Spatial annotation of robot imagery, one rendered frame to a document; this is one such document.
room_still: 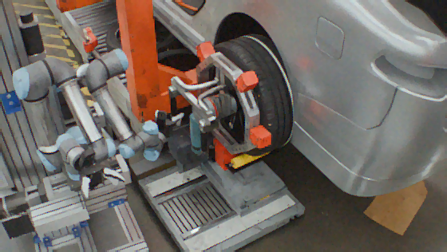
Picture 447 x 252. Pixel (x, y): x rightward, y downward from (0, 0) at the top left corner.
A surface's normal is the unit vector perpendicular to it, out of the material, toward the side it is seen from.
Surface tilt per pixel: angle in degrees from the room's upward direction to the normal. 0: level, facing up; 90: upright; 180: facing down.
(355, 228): 0
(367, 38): 81
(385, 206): 1
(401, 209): 1
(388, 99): 91
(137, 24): 90
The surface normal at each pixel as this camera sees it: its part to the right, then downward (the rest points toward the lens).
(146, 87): 0.53, 0.55
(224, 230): 0.00, -0.76
